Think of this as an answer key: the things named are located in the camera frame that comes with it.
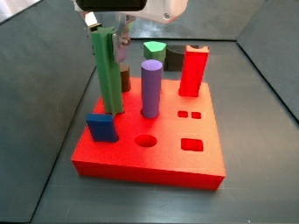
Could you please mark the green star-profile bar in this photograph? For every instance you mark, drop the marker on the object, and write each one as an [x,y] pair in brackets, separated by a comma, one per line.
[108,70]

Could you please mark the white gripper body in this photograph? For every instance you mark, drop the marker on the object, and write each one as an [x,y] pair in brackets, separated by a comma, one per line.
[161,11]

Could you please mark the red peg board base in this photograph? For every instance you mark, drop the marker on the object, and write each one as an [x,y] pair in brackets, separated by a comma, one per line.
[171,150]

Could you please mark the purple cylinder peg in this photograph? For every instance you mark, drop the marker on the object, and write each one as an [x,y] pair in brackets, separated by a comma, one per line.
[151,87]

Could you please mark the blue rounded peg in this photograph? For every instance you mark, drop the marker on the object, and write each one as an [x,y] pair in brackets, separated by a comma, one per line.
[101,127]

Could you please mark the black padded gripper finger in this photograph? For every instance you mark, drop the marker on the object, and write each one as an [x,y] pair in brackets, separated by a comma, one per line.
[91,21]

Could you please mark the green pentagon peg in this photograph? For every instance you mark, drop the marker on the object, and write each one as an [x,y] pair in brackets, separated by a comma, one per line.
[155,50]

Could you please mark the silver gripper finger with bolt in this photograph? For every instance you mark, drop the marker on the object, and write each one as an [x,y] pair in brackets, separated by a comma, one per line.
[121,39]

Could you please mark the brown peg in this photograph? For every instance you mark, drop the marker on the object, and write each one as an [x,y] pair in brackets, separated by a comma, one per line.
[124,76]

